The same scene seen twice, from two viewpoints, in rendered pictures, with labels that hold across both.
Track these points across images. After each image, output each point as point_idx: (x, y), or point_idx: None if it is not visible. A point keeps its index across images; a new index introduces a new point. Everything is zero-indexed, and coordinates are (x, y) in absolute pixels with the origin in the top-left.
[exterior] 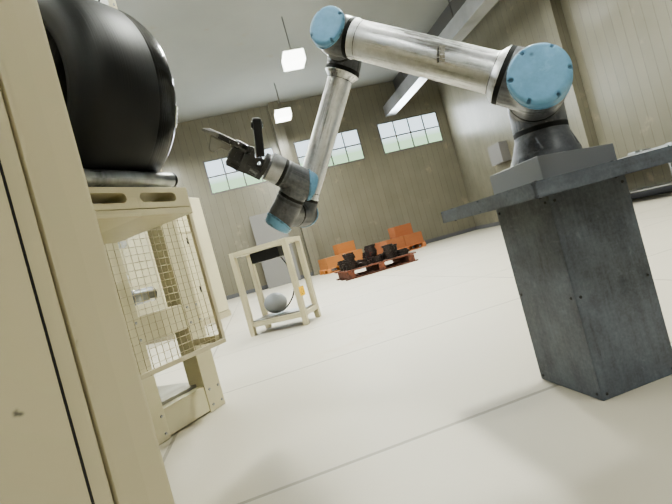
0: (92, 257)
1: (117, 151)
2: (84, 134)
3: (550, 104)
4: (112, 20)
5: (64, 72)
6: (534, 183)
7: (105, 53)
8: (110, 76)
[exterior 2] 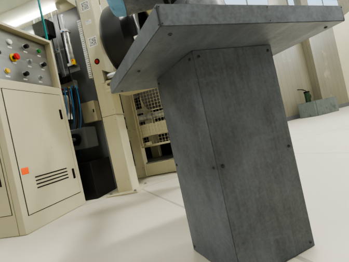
0: (0, 127)
1: (120, 63)
2: (110, 61)
3: (120, 12)
4: (108, 15)
5: (146, 20)
6: (109, 83)
7: (103, 33)
8: (105, 40)
